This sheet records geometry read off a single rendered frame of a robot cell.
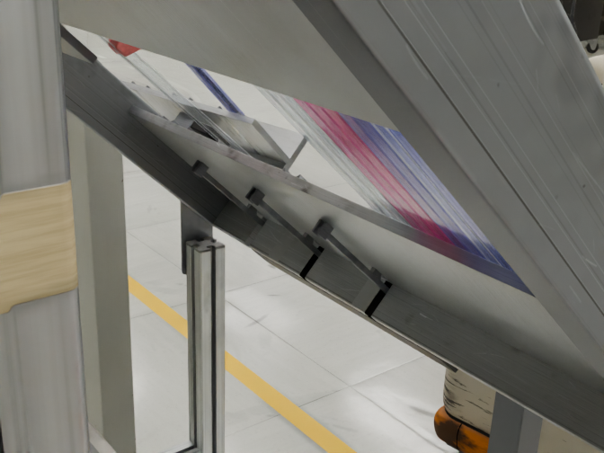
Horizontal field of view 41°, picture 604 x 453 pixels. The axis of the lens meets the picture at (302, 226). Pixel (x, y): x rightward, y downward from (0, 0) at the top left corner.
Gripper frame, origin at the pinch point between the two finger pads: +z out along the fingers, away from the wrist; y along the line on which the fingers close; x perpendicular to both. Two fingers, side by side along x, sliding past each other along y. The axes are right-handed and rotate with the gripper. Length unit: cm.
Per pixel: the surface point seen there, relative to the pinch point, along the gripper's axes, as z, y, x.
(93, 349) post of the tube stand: 31, -29, 40
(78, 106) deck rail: 6.5, -8.4, 4.4
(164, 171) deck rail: 6.0, -8.3, 18.0
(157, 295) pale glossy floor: 22, -118, 111
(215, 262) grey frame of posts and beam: 10.8, -10.5, 34.4
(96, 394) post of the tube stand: 37, -29, 45
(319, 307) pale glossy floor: -1, -85, 136
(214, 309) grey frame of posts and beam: 16.0, -11.0, 39.6
